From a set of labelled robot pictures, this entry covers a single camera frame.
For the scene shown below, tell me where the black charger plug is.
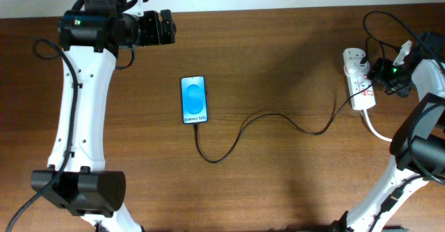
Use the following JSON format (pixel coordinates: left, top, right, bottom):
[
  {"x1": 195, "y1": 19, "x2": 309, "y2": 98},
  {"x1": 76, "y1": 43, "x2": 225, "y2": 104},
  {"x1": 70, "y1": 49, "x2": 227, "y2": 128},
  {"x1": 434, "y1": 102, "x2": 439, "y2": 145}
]
[{"x1": 359, "y1": 56, "x2": 369, "y2": 66}]

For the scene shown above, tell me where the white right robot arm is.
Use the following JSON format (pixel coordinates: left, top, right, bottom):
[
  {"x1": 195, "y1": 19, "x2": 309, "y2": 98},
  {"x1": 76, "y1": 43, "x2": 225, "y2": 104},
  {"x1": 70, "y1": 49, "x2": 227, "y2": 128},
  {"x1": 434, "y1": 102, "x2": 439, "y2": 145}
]
[{"x1": 328, "y1": 60, "x2": 444, "y2": 232}]

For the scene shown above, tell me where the black charger cable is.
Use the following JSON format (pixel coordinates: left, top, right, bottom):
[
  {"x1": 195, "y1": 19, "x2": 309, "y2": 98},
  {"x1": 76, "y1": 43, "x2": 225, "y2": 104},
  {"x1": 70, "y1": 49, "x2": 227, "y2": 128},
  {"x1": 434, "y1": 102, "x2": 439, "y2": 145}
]
[{"x1": 193, "y1": 37, "x2": 387, "y2": 164}]

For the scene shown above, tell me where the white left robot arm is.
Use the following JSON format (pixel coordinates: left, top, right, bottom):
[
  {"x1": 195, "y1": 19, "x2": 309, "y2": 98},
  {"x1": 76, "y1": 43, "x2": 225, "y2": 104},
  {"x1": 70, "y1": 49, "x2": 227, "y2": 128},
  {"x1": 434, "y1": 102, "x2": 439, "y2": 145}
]
[{"x1": 31, "y1": 0, "x2": 176, "y2": 231}]

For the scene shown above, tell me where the blue Galaxy smartphone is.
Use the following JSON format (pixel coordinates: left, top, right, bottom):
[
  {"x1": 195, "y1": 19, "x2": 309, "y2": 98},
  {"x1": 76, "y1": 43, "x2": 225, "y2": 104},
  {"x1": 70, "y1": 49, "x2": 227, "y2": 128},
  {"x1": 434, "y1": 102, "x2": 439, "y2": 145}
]
[{"x1": 181, "y1": 76, "x2": 209, "y2": 124}]

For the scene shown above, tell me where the white power strip cord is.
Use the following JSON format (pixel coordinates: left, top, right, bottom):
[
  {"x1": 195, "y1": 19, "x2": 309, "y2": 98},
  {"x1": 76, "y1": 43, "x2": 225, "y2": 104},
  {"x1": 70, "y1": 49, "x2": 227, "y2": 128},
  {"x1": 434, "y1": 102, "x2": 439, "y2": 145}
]
[{"x1": 361, "y1": 108, "x2": 394, "y2": 142}]

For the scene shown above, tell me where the white power strip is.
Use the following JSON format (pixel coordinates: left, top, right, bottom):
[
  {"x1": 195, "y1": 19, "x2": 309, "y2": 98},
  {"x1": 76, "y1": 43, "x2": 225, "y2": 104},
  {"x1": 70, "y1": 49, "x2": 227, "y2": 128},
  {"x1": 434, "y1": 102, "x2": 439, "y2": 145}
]
[{"x1": 343, "y1": 48, "x2": 375, "y2": 111}]

